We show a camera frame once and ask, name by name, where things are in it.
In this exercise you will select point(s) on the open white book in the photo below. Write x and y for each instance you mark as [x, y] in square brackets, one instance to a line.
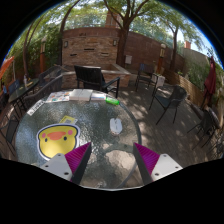
[81, 94]

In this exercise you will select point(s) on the grey wall utility box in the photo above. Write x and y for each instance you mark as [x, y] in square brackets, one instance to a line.
[128, 59]

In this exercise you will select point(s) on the wooden lamp post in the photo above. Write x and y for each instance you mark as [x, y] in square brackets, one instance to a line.
[42, 58]
[161, 60]

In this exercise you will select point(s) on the black metal patio chair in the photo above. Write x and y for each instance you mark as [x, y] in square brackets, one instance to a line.
[145, 71]

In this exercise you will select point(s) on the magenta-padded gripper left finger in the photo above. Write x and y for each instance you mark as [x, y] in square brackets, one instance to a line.
[63, 165]

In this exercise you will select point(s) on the white computer mouse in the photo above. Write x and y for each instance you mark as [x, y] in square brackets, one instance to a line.
[115, 126]

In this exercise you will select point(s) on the green plastic tube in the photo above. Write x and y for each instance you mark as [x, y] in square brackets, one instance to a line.
[112, 101]

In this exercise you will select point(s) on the yellow duck-shaped mouse pad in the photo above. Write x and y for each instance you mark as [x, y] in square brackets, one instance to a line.
[57, 140]

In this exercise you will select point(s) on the black slatted patio chair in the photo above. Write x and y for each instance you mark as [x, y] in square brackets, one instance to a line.
[88, 75]

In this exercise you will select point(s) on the small white notebook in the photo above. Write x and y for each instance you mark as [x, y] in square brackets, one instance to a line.
[98, 96]

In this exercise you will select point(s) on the black mesh patio chair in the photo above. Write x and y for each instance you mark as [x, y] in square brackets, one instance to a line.
[206, 125]
[50, 74]
[171, 98]
[10, 131]
[46, 89]

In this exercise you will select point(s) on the small yellow card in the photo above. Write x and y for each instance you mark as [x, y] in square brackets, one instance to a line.
[68, 119]

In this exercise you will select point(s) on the white printed paper strip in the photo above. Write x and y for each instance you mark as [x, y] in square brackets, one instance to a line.
[35, 107]

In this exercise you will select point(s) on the orange patio umbrella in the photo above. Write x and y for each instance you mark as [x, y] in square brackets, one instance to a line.
[6, 66]

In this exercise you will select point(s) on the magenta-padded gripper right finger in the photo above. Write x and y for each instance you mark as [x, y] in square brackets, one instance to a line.
[160, 165]

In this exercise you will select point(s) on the dark round patio table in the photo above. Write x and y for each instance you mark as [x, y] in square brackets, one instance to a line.
[23, 89]

